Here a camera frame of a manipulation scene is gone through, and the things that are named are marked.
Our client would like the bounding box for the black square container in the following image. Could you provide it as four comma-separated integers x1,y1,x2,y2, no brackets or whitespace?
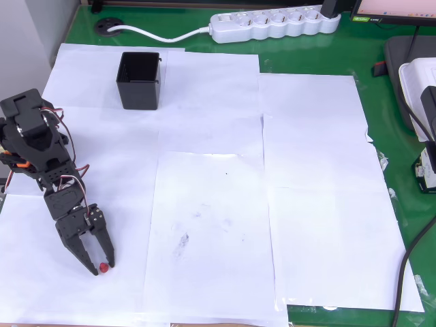
115,51,164,110

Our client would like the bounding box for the white paper sheet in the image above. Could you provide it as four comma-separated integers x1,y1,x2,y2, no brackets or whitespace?
3,105,163,200
258,72,389,191
0,193,171,327
42,43,187,113
157,50,266,161
142,151,290,326
267,185,426,313

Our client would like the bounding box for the black orange table clamp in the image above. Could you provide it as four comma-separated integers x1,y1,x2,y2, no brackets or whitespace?
0,151,31,170

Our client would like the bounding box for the black round desk grommet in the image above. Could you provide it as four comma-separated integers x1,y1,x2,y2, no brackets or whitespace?
95,18,124,36

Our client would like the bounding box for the white power strip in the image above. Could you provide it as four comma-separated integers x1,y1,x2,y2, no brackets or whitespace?
208,5,342,44

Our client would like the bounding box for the small black red device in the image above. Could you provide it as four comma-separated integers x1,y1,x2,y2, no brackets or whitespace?
371,60,388,78

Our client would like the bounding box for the black plug adapter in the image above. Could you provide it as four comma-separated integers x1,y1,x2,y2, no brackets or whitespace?
321,0,341,18

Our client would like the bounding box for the dark grey rounded pad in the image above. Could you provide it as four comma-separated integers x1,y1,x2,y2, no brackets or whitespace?
384,35,436,132

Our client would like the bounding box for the white plastic container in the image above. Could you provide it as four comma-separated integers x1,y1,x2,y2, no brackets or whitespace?
398,57,436,142

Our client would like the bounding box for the black webcam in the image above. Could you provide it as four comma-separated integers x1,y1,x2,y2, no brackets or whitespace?
420,85,436,141

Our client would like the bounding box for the black computer monitor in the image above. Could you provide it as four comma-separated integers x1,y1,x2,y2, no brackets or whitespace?
352,0,436,27

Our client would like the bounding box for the red white servo wire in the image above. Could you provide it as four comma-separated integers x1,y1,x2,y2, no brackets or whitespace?
59,164,91,219
42,107,76,161

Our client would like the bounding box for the white power strip cable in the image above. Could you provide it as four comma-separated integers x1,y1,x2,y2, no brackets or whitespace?
107,25,212,44

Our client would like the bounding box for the thick black cable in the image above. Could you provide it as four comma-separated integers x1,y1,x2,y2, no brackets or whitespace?
391,216,436,327

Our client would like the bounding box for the black webcam cable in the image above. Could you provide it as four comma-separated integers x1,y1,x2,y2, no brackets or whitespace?
403,97,436,142

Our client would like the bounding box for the thin black cable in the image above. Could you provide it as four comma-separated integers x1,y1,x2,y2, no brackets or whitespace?
407,25,420,65

